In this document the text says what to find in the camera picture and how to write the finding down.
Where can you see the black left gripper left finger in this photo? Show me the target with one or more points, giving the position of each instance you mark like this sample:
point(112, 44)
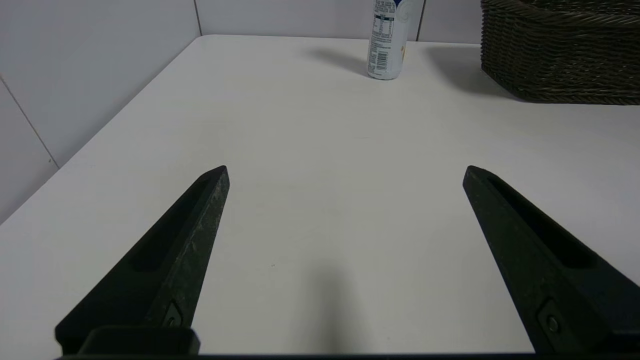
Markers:
point(160, 272)

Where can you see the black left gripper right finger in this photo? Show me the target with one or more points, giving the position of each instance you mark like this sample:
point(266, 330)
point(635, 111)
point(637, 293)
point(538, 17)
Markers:
point(545, 270)

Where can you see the dark brown wicker basket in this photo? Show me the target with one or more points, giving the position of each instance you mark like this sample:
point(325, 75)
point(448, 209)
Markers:
point(562, 50)

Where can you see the white bottle with blue cap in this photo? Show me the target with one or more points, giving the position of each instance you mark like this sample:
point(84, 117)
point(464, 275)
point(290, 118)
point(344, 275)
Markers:
point(386, 42)

